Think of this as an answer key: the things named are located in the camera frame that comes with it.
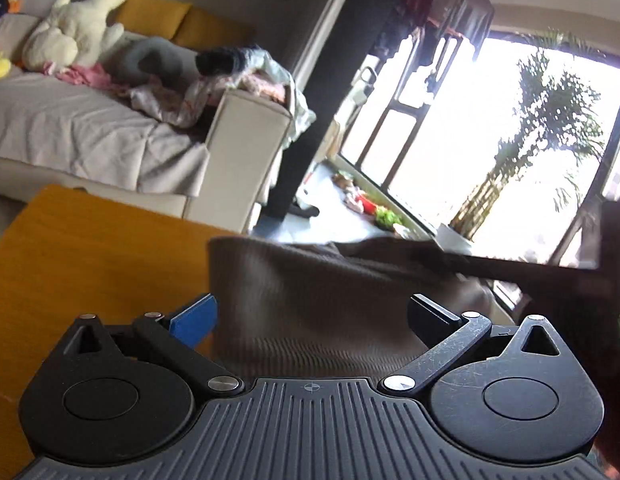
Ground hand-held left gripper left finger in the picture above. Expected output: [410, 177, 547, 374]
[65, 292, 245, 398]

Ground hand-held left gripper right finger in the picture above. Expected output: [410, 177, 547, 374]
[382, 294, 565, 395]

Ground striped knit garment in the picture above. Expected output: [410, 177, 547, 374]
[207, 235, 615, 378]

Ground pile of light clothes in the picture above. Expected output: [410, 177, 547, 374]
[130, 45, 318, 146]

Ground white plant pot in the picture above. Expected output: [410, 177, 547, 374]
[435, 222, 475, 256]

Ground green plant tray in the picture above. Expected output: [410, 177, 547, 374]
[375, 207, 403, 229]

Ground palm plant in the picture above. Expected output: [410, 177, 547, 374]
[450, 30, 610, 241]

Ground beige sofa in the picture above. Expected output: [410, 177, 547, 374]
[0, 12, 295, 233]

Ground grey sofa cover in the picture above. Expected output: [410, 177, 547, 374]
[0, 15, 211, 196]

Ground white scooter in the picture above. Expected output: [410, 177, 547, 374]
[350, 67, 378, 106]

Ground black fuzzy garment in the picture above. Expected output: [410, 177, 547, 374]
[196, 47, 251, 77]

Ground pink cloth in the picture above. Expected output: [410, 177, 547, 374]
[42, 60, 136, 98]

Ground grey neck pillow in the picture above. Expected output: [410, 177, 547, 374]
[110, 35, 201, 86]

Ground hanging dark garment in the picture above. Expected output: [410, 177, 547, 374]
[442, 0, 495, 56]

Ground yellow cushion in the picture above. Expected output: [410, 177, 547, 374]
[112, 0, 193, 36]
[172, 7, 255, 53]

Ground white plush toy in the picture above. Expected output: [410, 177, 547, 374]
[21, 0, 133, 72]

